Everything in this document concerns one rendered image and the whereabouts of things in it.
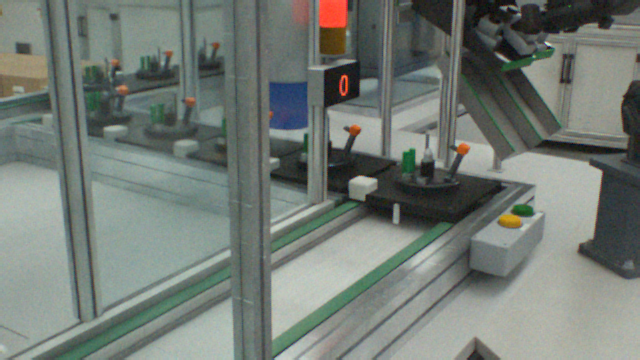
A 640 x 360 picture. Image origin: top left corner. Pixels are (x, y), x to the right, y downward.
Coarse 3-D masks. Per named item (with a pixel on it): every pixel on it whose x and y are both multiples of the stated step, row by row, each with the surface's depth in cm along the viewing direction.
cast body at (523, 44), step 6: (504, 30) 171; (510, 30) 167; (504, 36) 169; (510, 36) 168; (516, 36) 166; (522, 36) 165; (528, 36) 164; (534, 36) 166; (510, 42) 168; (516, 42) 167; (522, 42) 166; (528, 42) 166; (534, 42) 167; (516, 48) 167; (522, 48) 166; (528, 48) 166; (534, 48) 168; (522, 54) 167
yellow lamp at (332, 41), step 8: (320, 32) 138; (328, 32) 137; (336, 32) 137; (344, 32) 138; (320, 40) 138; (328, 40) 137; (336, 40) 137; (344, 40) 138; (320, 48) 139; (328, 48) 138; (336, 48) 138; (344, 48) 139
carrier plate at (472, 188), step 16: (384, 176) 164; (464, 176) 165; (384, 192) 154; (400, 192) 154; (464, 192) 155; (480, 192) 155; (416, 208) 147; (432, 208) 146; (448, 208) 145; (464, 208) 146
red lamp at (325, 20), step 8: (320, 0) 136; (328, 0) 135; (336, 0) 135; (344, 0) 136; (320, 8) 137; (328, 8) 135; (336, 8) 135; (344, 8) 136; (320, 16) 137; (328, 16) 136; (336, 16) 136; (344, 16) 137; (320, 24) 138; (328, 24) 136; (336, 24) 136; (344, 24) 137
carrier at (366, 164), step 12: (336, 156) 171; (348, 156) 168; (360, 156) 178; (336, 168) 165; (348, 168) 167; (360, 168) 169; (372, 168) 169; (384, 168) 170; (336, 180) 161; (348, 180) 161
